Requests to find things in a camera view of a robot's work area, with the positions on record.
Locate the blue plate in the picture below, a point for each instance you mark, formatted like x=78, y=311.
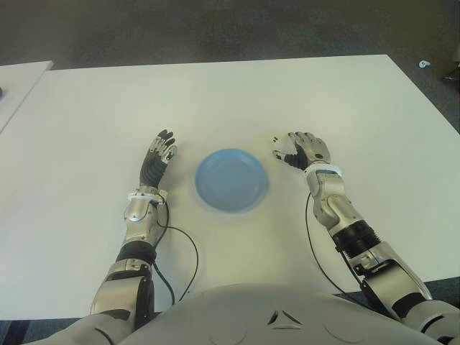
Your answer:
x=231, y=179

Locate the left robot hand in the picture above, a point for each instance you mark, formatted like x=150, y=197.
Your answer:
x=152, y=167

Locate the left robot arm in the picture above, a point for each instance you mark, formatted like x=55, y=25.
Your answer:
x=136, y=215

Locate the grey robot torso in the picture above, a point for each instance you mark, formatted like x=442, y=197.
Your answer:
x=251, y=316

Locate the white charger block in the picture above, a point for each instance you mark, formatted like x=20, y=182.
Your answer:
x=285, y=146

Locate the white side table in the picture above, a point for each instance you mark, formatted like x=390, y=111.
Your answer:
x=18, y=82

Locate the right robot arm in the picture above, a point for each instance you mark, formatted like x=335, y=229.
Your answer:
x=334, y=205

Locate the small white floor object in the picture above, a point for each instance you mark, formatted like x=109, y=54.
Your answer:
x=423, y=64

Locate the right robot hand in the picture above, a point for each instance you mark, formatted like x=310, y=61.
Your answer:
x=312, y=151

